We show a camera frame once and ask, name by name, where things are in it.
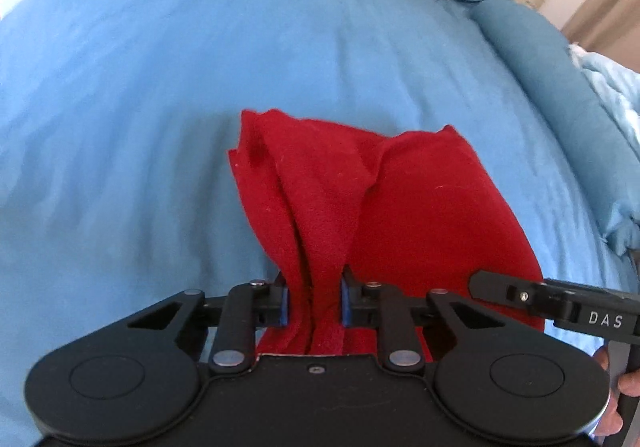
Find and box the blue duvet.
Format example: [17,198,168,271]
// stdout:
[469,0,640,258]

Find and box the beige curtain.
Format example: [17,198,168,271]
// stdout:
[561,0,640,74]

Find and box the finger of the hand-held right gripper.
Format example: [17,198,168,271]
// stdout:
[468,269,546,316]

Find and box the person's right hand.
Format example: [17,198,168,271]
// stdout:
[593,344,640,439]

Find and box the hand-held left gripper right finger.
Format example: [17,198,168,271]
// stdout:
[339,264,507,374]

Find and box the light blue blanket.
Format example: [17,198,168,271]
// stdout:
[567,43,640,148]

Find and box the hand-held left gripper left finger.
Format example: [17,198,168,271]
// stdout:
[127,279,291,376]

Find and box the red sweater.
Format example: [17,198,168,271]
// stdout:
[228,109,545,358]

